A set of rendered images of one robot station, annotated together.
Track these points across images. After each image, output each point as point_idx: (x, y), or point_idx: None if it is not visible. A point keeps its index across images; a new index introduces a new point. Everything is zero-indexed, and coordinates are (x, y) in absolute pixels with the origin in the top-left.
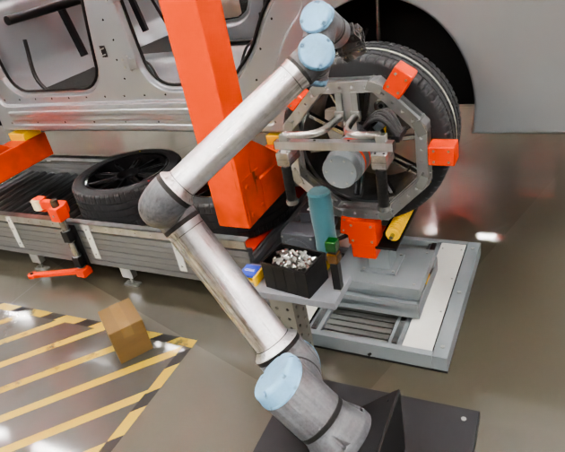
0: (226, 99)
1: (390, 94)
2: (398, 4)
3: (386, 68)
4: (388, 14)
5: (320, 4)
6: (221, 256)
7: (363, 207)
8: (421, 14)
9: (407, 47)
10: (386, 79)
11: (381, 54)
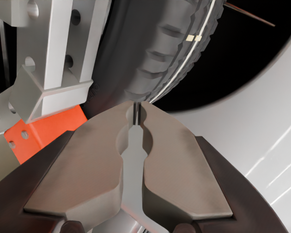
0: None
1: (10, 125)
2: (243, 41)
3: (105, 109)
4: (241, 25)
5: None
6: None
7: None
8: (217, 60)
9: (165, 94)
10: (44, 142)
11: (154, 90)
